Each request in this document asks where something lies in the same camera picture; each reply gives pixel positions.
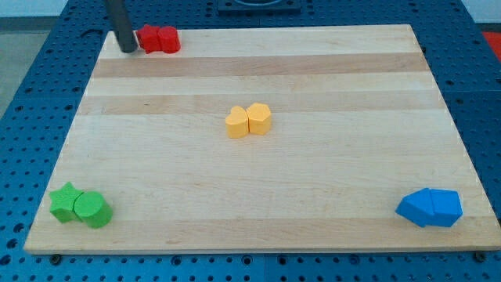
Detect red cylinder block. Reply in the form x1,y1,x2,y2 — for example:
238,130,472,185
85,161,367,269
157,26,181,53

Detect red star block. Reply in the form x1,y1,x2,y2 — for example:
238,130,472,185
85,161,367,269
135,24,161,53

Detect green star block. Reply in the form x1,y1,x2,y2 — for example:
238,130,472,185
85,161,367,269
49,182,84,223

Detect yellow heart block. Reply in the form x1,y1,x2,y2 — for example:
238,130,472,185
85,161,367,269
225,106,249,139

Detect yellow hexagon block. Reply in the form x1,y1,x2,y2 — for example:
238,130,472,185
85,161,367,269
247,103,272,135

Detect light wooden board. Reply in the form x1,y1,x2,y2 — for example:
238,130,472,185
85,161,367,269
24,24,500,255

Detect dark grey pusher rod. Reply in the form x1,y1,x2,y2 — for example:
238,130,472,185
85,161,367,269
104,0,138,53

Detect green cylinder block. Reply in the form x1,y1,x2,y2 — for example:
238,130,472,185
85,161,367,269
74,191,113,229

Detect blue cube block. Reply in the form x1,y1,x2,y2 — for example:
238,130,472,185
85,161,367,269
395,188,434,227

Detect blue pentagon block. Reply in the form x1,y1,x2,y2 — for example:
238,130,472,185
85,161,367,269
430,189,463,227

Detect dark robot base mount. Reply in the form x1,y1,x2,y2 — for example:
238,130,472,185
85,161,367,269
217,0,302,15

